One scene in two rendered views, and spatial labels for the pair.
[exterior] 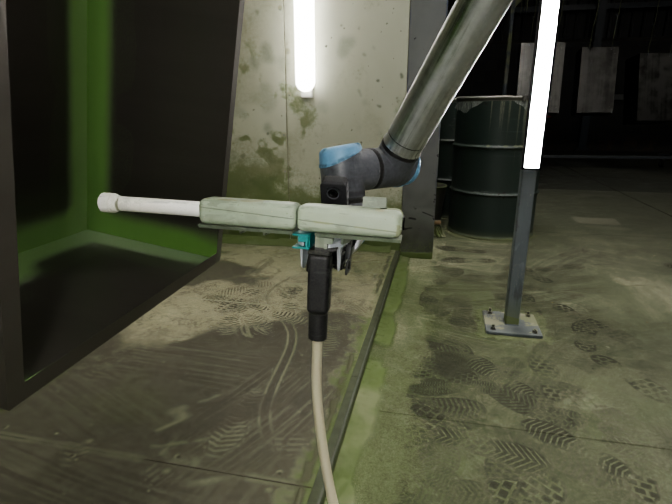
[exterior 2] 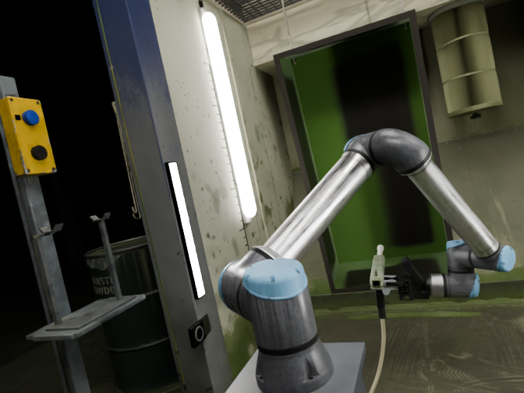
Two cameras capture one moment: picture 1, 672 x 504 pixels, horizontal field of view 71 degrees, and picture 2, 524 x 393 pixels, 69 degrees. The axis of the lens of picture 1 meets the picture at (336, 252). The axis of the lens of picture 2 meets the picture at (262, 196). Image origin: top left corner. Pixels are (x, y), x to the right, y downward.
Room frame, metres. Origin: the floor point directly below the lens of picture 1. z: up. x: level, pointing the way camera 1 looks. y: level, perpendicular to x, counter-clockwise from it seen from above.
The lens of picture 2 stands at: (0.56, -1.54, 1.13)
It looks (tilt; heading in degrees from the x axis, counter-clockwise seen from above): 3 degrees down; 100
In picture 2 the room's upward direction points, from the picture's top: 12 degrees counter-clockwise
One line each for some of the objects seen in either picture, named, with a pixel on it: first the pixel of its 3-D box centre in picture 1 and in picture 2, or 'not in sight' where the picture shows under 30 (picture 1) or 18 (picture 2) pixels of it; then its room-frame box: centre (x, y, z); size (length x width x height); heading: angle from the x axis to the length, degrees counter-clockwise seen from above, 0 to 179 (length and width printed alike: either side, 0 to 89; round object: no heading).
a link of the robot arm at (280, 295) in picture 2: not in sight; (277, 299); (0.39, -0.65, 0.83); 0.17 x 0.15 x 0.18; 125
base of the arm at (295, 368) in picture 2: not in sight; (290, 354); (0.40, -0.65, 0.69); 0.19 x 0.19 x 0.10
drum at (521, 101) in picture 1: (495, 166); not in sight; (3.17, -1.06, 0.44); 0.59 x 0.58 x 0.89; 2
